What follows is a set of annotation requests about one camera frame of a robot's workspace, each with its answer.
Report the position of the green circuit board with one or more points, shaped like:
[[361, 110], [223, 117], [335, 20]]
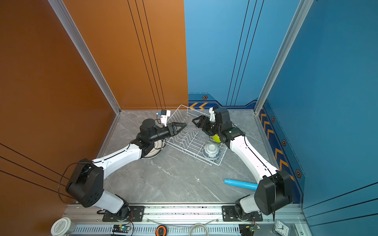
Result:
[[121, 230]]

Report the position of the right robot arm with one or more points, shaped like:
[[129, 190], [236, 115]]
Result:
[[274, 190]]

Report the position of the white wire dish rack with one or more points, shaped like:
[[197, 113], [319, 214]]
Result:
[[192, 140]]

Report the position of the lime green bowl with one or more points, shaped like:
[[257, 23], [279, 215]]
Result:
[[216, 138]]

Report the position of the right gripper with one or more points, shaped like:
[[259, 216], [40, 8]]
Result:
[[201, 124]]

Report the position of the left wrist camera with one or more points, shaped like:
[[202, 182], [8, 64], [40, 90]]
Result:
[[163, 116]]

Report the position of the light blue cylinder tube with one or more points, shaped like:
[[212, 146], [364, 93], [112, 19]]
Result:
[[245, 185]]

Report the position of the white alarm clock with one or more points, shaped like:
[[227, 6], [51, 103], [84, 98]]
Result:
[[281, 228]]

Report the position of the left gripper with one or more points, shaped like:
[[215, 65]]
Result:
[[173, 131]]

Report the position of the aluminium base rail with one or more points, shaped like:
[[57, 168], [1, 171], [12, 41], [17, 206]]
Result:
[[187, 219]]

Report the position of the blue white porcelain bowl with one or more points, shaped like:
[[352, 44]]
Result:
[[211, 151]]

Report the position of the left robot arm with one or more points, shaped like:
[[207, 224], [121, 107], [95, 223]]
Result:
[[86, 182]]

